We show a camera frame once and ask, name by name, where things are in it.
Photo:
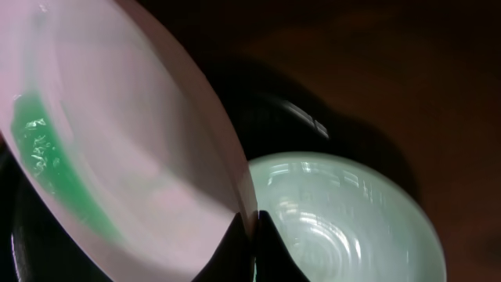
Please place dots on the pale green plate right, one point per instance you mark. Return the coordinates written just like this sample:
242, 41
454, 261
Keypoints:
343, 221

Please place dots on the white plate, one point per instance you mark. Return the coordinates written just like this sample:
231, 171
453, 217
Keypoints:
122, 136

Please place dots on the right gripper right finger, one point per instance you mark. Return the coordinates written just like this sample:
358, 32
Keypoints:
273, 260

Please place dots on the round black tray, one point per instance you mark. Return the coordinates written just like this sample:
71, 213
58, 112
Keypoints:
271, 114

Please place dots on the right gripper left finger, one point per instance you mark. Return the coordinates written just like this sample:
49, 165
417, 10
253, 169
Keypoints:
232, 260

